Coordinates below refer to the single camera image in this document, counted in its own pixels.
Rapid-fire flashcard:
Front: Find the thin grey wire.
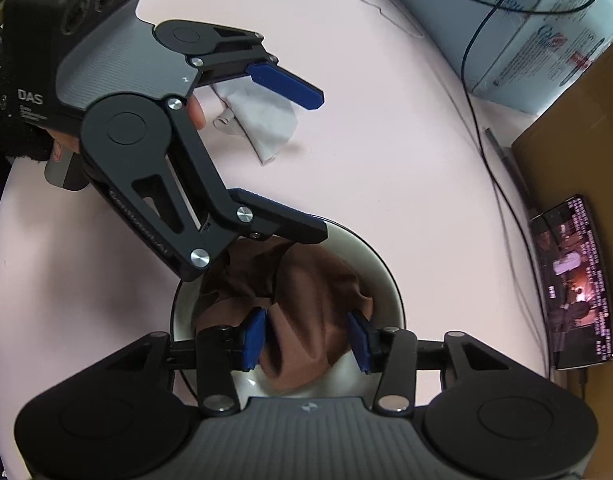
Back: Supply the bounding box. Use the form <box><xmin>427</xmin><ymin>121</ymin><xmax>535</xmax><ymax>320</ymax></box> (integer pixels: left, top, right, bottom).
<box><xmin>275</xmin><ymin>0</ymin><xmax>425</xmax><ymax>40</ymax></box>

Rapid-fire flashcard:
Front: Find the black smartphone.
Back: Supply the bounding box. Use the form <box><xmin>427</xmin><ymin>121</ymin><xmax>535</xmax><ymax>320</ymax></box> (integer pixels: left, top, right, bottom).
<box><xmin>530</xmin><ymin>195</ymin><xmax>613</xmax><ymax>372</ymax></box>

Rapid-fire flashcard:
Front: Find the white tissue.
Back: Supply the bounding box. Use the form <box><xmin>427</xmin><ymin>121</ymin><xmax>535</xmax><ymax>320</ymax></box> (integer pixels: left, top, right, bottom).
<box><xmin>210</xmin><ymin>79</ymin><xmax>300</xmax><ymax>166</ymax></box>

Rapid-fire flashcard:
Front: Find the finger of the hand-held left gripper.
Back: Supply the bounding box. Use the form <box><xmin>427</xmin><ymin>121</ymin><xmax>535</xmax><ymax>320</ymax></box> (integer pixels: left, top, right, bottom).
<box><xmin>85</xmin><ymin>97</ymin><xmax>328</xmax><ymax>282</ymax></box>
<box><xmin>189</xmin><ymin>24</ymin><xmax>325</xmax><ymax>111</ymax></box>

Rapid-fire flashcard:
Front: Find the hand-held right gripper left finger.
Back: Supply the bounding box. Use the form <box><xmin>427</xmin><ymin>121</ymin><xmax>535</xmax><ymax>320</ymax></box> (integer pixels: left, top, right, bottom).
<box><xmin>102</xmin><ymin>307</ymin><xmax>267</xmax><ymax>417</ymax></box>

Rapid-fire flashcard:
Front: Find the white and blue ceramic bowl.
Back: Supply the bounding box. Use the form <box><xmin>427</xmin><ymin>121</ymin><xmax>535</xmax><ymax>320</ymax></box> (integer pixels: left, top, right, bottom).
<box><xmin>170</xmin><ymin>220</ymin><xmax>406</xmax><ymax>411</ymax></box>

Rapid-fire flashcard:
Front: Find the brown cardboard box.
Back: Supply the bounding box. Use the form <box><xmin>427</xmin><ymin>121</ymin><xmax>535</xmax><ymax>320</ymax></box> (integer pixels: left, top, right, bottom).
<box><xmin>510</xmin><ymin>35</ymin><xmax>613</xmax><ymax>480</ymax></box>

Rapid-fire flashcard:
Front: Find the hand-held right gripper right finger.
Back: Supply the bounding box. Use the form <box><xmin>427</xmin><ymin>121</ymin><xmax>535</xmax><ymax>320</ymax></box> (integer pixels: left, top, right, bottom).
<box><xmin>347</xmin><ymin>311</ymin><xmax>518</xmax><ymax>417</ymax></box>

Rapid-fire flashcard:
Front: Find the brown cloth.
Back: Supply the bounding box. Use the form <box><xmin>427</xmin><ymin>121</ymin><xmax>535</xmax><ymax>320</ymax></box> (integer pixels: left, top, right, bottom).
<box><xmin>194</xmin><ymin>237</ymin><xmax>375</xmax><ymax>394</ymax></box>

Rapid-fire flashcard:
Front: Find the black charging cable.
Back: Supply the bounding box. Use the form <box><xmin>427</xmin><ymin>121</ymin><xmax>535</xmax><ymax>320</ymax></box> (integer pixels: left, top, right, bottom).
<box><xmin>461</xmin><ymin>0</ymin><xmax>610</xmax><ymax>386</ymax></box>

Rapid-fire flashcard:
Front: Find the large light blue box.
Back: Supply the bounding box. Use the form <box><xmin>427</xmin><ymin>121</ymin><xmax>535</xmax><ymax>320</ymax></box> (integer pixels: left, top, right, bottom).
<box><xmin>370</xmin><ymin>0</ymin><xmax>613</xmax><ymax>114</ymax></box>

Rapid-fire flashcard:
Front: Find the person's left hand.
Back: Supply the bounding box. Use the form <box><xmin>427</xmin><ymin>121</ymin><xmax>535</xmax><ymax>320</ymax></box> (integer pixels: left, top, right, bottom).
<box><xmin>46</xmin><ymin>96</ymin><xmax>208</xmax><ymax>163</ymax></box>

